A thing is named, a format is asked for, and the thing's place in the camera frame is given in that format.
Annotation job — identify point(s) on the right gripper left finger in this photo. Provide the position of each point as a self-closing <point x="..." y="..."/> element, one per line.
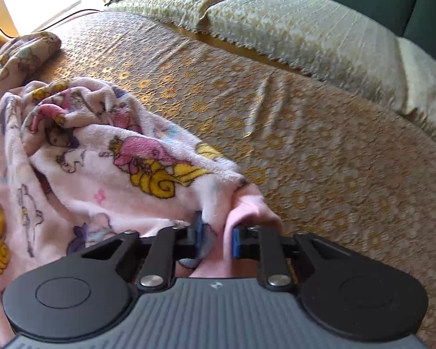
<point x="170" y="245"/>

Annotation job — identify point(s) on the folded pink floral garment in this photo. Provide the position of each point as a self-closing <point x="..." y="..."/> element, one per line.
<point x="21" y="57"/>

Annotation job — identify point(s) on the pink cartoon fleece garment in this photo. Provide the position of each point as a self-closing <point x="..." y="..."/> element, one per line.
<point x="82" y="160"/>

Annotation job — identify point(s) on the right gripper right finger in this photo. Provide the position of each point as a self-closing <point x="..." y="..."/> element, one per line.
<point x="263" y="245"/>

